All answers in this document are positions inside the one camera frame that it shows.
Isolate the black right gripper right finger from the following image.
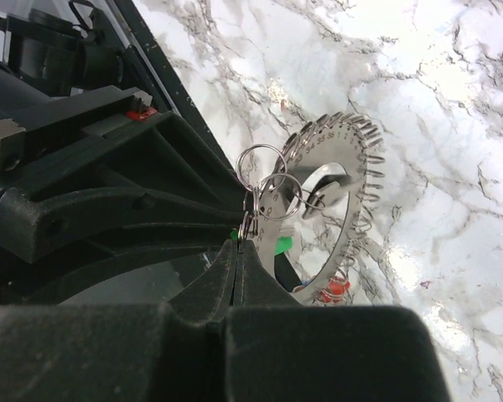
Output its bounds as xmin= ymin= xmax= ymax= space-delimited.
xmin=224 ymin=240 xmax=454 ymax=402

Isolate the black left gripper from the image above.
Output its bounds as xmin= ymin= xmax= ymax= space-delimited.
xmin=0 ymin=83 xmax=248 ymax=307

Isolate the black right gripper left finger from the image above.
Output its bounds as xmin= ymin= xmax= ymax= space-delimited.
xmin=0 ymin=240 xmax=239 ymax=402

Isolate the green key tag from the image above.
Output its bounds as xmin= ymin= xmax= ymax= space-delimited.
xmin=230 ymin=228 xmax=294 ymax=255

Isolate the steel key ring organiser disc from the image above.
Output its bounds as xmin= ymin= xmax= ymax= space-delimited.
xmin=232 ymin=112 xmax=385 ymax=306

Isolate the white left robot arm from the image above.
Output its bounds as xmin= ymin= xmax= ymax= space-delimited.
xmin=0 ymin=1 xmax=244 ymax=305

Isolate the red key tag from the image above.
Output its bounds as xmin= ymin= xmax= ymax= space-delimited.
xmin=318 ymin=277 xmax=351 ymax=304

